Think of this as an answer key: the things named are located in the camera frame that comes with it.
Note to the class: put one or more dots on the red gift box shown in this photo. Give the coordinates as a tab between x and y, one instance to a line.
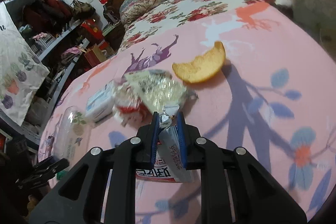
92	31

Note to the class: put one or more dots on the grey shelf rack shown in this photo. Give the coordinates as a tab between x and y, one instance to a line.
63	35

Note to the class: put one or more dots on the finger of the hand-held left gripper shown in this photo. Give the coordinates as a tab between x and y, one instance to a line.
52	165
36	180

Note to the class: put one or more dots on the camouflage handbag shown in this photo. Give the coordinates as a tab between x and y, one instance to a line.
82	7

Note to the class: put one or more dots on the orange bread piece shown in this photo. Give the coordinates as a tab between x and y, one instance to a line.
202	69

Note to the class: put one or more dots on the red gift bag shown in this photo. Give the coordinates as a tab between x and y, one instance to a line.
95	56

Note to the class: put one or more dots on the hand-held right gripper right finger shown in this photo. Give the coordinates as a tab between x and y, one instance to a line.
181	140

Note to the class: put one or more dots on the red white sachet packet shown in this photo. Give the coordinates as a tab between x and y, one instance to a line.
170	163

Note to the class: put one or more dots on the white blue tissue pack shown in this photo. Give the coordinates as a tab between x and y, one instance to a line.
99	106

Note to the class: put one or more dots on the clear printed plastic wrapper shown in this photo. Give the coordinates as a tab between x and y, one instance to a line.
157	90

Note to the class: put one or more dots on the clear plastic bottle green label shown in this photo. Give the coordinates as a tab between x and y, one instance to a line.
68	134

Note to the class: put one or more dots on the white floral print bag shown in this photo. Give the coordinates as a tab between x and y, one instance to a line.
15	69

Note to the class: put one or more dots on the pink cloth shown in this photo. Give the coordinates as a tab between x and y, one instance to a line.
72	53

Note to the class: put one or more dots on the red clothes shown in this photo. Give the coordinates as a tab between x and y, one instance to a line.
47	12

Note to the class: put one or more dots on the dark wooden nightstand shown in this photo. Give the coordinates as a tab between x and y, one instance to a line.
114	35

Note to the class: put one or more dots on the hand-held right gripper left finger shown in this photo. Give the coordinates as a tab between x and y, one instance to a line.
155	140

